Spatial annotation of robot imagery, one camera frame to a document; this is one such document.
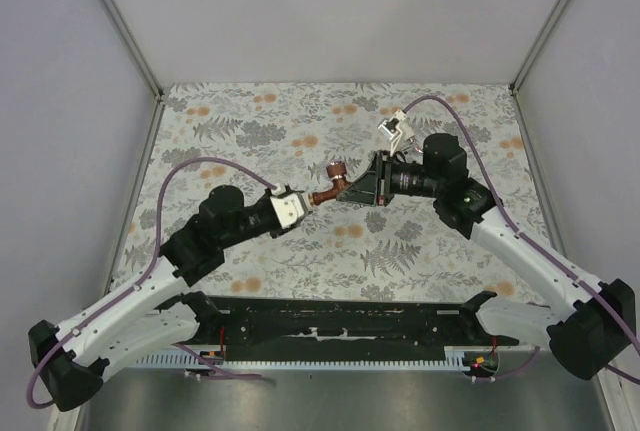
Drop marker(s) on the white cable duct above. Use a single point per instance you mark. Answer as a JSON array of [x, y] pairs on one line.
[[178, 359]]

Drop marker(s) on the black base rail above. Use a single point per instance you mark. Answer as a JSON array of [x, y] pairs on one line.
[[252, 329]]

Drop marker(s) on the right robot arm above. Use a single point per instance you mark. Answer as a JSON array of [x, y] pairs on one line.
[[584, 321]]

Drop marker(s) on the brown faucet chrome knob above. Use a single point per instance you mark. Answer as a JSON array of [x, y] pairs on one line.
[[337, 174]]

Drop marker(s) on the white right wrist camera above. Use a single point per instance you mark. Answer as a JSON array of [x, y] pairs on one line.
[[397, 131]]

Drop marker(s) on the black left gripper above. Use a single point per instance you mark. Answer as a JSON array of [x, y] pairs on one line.
[[275, 234]]

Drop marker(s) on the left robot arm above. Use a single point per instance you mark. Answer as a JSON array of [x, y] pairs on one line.
[[157, 307]]

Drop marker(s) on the chrome faucet white handle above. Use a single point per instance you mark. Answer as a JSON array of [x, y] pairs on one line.
[[412, 143]]

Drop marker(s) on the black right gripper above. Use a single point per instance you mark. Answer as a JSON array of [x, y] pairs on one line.
[[374, 186]]

